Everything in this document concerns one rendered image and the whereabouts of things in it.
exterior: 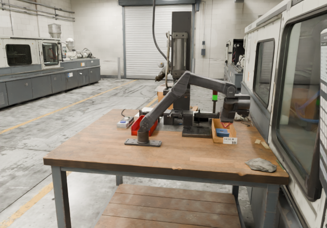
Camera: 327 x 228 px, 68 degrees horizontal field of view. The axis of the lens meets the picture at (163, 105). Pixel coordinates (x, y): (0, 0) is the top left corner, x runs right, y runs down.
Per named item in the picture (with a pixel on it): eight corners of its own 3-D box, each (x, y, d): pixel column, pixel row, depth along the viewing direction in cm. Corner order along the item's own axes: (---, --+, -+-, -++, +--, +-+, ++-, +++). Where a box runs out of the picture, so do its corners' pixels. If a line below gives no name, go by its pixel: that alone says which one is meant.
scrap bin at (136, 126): (131, 135, 146) (131, 126, 144) (140, 123, 170) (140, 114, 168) (150, 136, 144) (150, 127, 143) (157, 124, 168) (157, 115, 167)
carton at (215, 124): (213, 144, 135) (214, 131, 134) (211, 130, 160) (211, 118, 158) (236, 145, 134) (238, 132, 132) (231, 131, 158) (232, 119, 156)
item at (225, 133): (217, 137, 142) (217, 132, 142) (215, 129, 157) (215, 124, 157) (229, 137, 141) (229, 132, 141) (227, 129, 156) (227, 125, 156)
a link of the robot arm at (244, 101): (246, 106, 128) (248, 84, 125) (250, 111, 119) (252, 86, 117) (224, 106, 129) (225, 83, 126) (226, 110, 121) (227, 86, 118)
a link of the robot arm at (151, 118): (148, 129, 135) (188, 86, 127) (145, 132, 128) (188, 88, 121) (139, 121, 134) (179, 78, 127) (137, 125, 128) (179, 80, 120)
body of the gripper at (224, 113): (232, 109, 134) (234, 100, 129) (233, 123, 127) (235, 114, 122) (220, 109, 135) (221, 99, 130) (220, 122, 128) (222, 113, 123)
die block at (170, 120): (163, 124, 166) (163, 114, 165) (165, 120, 176) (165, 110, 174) (192, 126, 164) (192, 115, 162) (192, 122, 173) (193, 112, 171)
